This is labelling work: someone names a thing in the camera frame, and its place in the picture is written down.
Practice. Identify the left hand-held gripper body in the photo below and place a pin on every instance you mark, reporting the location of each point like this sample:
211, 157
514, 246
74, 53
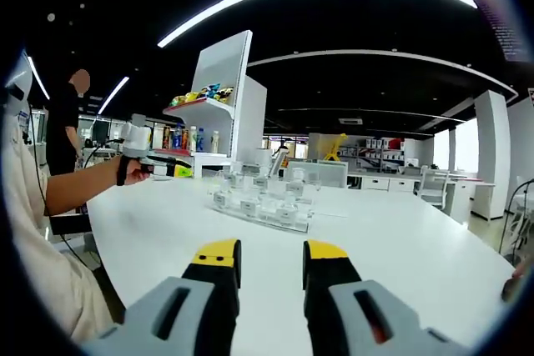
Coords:
135, 135

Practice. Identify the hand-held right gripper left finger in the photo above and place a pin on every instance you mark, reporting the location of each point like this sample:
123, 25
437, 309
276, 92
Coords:
146, 318

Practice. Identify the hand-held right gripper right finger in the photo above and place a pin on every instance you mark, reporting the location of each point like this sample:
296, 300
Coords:
386, 318

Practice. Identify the clear acrylic reagent rack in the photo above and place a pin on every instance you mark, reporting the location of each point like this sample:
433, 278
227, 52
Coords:
271, 222

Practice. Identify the red sauce bottle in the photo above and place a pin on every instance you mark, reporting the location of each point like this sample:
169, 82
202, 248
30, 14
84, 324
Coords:
185, 139

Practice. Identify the cream drink bottle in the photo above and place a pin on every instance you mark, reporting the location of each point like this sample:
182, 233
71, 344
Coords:
215, 143
193, 139

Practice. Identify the blue white drink bottle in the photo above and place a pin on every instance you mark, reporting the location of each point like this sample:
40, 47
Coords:
201, 141

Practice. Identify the storage rack with boxes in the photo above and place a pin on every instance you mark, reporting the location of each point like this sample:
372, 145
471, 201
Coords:
384, 147

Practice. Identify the person's left hand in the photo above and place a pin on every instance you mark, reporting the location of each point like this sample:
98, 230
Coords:
135, 174

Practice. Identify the ceiling light strip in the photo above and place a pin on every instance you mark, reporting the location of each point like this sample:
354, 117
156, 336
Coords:
37, 76
113, 95

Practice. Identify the green snack bag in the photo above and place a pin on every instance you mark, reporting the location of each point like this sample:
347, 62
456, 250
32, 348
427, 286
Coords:
177, 101

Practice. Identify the yellow snack bag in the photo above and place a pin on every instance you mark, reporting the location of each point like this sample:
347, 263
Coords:
192, 96

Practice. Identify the dark blue snack bag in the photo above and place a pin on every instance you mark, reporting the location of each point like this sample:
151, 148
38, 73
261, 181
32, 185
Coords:
215, 92

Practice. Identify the white tilted device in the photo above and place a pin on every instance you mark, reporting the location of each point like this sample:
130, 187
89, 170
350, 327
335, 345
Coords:
277, 164

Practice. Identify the white display shelf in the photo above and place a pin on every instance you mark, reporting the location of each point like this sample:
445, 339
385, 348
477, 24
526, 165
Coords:
221, 60

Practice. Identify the white worn device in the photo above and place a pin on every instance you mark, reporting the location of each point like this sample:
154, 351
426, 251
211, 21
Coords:
18, 89

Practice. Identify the person in beige shirt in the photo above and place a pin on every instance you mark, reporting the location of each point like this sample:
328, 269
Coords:
37, 247

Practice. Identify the white mesh office chair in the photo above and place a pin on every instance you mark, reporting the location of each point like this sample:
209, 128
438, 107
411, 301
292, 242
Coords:
434, 185

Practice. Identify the white mesh desk screen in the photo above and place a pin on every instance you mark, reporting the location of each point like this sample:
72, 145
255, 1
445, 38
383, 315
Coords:
325, 172

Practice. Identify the ceiling air vent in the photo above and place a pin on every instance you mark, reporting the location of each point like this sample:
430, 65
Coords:
350, 121

